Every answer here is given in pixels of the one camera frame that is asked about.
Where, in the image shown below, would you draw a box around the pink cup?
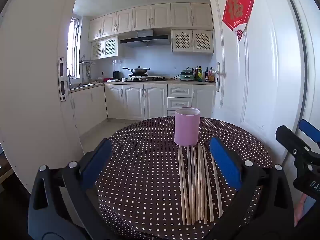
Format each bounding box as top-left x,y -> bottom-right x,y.
174,107 -> 201,147

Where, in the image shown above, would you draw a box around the range hood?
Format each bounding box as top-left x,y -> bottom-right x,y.
120,29 -> 172,48

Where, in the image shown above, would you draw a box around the row of wooden chopsticks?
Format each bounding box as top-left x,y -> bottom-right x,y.
177,144 -> 224,225

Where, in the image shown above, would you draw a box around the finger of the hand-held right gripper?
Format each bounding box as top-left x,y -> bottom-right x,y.
298,119 -> 320,143
276,125 -> 320,174

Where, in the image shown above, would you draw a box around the kitchen window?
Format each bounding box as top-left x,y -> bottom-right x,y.
67,17 -> 80,79

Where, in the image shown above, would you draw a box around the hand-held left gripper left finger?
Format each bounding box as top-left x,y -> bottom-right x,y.
27,138 -> 118,240

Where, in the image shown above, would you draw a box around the black wok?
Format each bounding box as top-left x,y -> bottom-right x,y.
122,66 -> 151,75

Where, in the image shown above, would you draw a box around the wall utensil rail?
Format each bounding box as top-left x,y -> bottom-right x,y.
79,54 -> 96,78

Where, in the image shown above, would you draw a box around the person's right hand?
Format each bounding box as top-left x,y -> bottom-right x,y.
294,194 -> 310,227

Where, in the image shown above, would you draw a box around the lattice door cabinet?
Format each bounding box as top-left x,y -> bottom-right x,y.
90,36 -> 119,60
171,29 -> 214,54

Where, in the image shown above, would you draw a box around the green countertop appliance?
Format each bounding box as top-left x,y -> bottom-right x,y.
180,69 -> 196,81

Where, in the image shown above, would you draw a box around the metal door strike plate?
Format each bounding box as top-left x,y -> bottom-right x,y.
58,57 -> 70,102

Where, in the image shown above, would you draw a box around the red paper door decoration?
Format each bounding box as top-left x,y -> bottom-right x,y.
222,0 -> 256,41

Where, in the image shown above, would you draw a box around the silver door handle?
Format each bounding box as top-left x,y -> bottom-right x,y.
215,62 -> 227,92

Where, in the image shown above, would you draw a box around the cream lower cabinets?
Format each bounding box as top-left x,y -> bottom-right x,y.
69,84 -> 217,120

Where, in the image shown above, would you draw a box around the white panelled door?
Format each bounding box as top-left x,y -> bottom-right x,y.
205,0 -> 308,165

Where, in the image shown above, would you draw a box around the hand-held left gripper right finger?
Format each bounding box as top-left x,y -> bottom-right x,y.
209,137 -> 295,240

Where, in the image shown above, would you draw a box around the gas stove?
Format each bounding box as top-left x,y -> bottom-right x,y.
124,76 -> 167,82

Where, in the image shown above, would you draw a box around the brown polka dot tablecloth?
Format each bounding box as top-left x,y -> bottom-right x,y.
96,116 -> 273,240

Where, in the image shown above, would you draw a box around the white upper cabinets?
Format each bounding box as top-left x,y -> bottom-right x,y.
88,3 -> 214,42

